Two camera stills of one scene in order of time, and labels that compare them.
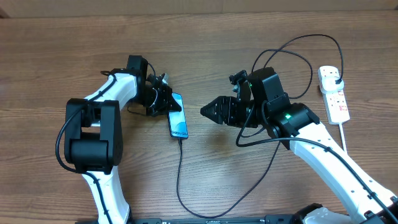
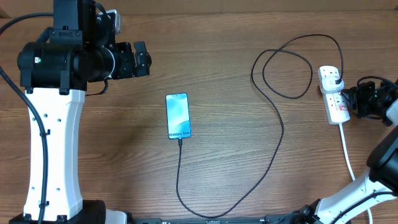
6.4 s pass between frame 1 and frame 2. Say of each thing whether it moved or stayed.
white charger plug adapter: stayed
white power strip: stayed
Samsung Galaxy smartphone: moved
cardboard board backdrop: stayed
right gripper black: moved
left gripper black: moved
